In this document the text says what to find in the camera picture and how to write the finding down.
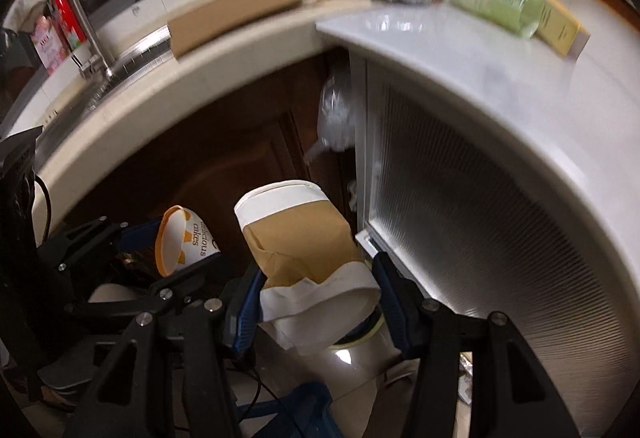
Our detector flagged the round cream-rimmed trash bin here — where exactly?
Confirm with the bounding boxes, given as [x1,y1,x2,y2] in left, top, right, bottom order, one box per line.
[320,308,388,354]

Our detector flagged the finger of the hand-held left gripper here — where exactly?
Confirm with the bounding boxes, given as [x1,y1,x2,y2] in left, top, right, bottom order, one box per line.
[67,255,226,319]
[37,217,166,271]

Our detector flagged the steel faucet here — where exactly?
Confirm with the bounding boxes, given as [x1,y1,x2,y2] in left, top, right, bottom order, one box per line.
[59,0,117,80]

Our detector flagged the pink packet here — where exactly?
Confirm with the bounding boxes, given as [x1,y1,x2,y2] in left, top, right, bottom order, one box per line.
[32,15,69,75]

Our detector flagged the brown cardboard sheet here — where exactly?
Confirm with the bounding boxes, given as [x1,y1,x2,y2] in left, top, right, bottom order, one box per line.
[167,0,322,60]

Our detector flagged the orange and white paper cup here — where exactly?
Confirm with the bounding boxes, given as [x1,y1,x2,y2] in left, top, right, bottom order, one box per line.
[155,205,221,277]

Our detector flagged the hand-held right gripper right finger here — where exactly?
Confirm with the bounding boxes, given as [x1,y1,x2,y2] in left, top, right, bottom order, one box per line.
[372,252,583,438]

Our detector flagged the yellow box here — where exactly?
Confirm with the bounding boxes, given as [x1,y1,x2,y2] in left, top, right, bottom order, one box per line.
[512,0,592,60]

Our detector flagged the blue plastic stool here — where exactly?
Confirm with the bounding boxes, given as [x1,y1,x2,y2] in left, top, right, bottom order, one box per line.
[240,382,351,438]

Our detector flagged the white appliance with mesh panel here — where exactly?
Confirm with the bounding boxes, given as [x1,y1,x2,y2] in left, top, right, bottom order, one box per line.
[349,52,640,438]

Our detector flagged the clear plastic bag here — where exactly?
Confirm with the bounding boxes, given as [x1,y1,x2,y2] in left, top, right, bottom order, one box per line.
[304,67,359,165]

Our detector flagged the brown and white paper cup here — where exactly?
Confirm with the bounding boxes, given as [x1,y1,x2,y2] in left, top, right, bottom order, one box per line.
[234,180,381,358]

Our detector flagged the red bottle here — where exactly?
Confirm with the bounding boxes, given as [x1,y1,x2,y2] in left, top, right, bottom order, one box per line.
[52,0,87,52]

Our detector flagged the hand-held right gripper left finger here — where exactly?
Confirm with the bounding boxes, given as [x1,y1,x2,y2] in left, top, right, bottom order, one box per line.
[65,268,265,438]

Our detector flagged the black cable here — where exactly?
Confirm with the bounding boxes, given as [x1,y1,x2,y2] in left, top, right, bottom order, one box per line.
[31,173,54,240]
[225,358,311,438]

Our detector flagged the steel sink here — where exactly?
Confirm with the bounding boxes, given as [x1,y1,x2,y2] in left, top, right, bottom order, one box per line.
[35,25,174,156]

